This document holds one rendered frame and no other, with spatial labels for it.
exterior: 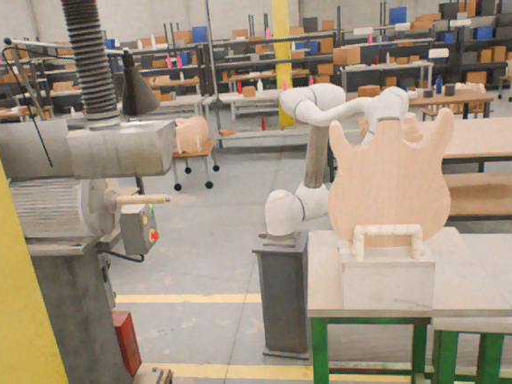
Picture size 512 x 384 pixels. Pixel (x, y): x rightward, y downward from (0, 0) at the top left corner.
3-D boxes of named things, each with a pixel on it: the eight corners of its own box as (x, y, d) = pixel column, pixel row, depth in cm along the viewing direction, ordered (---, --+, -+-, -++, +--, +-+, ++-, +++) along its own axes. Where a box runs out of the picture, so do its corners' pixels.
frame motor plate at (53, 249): (-7, 258, 158) (-11, 249, 156) (32, 229, 180) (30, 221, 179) (84, 256, 153) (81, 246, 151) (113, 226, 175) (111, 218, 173)
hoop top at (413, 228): (353, 237, 128) (353, 228, 127) (352, 233, 131) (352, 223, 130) (424, 236, 125) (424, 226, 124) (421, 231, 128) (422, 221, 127)
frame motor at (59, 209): (-1, 251, 155) (-23, 184, 147) (42, 220, 180) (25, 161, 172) (105, 249, 150) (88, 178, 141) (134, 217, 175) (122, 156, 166)
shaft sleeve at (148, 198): (119, 206, 157) (115, 202, 154) (121, 198, 159) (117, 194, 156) (167, 205, 155) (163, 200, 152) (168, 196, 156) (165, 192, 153)
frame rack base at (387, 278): (342, 310, 136) (342, 263, 130) (340, 284, 150) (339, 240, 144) (433, 310, 132) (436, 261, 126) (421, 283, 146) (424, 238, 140)
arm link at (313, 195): (287, 213, 247) (318, 203, 256) (302, 228, 235) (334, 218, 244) (298, 81, 205) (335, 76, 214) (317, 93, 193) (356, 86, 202)
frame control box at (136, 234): (92, 274, 186) (78, 219, 178) (114, 250, 206) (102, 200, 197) (146, 273, 183) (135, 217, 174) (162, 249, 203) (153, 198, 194)
